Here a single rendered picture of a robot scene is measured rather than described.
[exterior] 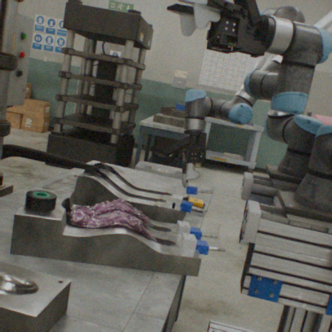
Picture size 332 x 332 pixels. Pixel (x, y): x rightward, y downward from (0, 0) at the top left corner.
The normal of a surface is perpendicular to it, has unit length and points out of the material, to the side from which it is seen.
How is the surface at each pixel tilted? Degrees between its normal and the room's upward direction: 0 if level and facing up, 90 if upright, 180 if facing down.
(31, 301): 0
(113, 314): 0
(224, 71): 90
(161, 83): 90
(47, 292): 0
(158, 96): 90
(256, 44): 82
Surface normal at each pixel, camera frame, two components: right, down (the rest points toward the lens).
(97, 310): 0.18, -0.96
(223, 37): 0.30, 0.11
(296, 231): -0.15, 0.17
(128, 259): 0.11, 0.22
